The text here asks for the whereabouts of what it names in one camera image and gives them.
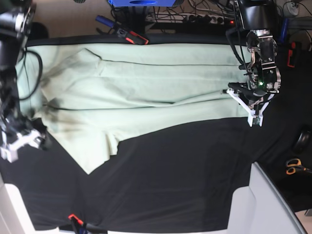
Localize white wall socket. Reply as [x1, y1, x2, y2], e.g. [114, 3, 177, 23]
[284, 0, 299, 17]

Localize blue box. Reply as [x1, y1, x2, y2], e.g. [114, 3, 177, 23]
[108, 0, 184, 7]

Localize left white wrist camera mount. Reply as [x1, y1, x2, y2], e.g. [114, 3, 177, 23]
[220, 88, 275, 127]

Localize grey chair right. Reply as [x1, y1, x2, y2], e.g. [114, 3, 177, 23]
[227, 162, 306, 234]

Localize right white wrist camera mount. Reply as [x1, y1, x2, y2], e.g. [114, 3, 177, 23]
[0, 129, 43, 163]

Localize white chair left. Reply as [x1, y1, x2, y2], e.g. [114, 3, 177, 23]
[0, 179, 59, 234]

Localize white power strip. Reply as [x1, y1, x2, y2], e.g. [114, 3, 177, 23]
[145, 12, 235, 25]

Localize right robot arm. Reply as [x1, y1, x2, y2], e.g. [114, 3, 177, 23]
[0, 0, 49, 149]

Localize blue orange clamp top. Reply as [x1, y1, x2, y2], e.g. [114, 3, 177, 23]
[96, 15, 149, 45]

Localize black table cloth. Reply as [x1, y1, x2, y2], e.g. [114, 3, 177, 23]
[0, 48, 312, 233]

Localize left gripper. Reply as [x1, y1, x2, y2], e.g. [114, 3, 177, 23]
[228, 81, 279, 100]

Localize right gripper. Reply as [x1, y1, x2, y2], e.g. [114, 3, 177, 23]
[0, 114, 52, 150]

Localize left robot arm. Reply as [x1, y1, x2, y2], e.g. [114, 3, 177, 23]
[226, 0, 281, 112]

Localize orange handled scissors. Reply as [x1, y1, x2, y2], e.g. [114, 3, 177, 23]
[286, 158, 312, 175]

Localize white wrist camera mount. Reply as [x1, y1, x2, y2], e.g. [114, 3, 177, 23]
[220, 88, 275, 127]
[0, 129, 43, 163]

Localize blue orange clamp right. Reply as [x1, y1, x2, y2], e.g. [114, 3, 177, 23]
[279, 18, 300, 68]

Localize light green T-shirt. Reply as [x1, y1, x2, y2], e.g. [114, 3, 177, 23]
[17, 43, 247, 174]

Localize black tape roll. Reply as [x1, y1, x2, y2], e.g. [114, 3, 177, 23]
[292, 129, 312, 154]

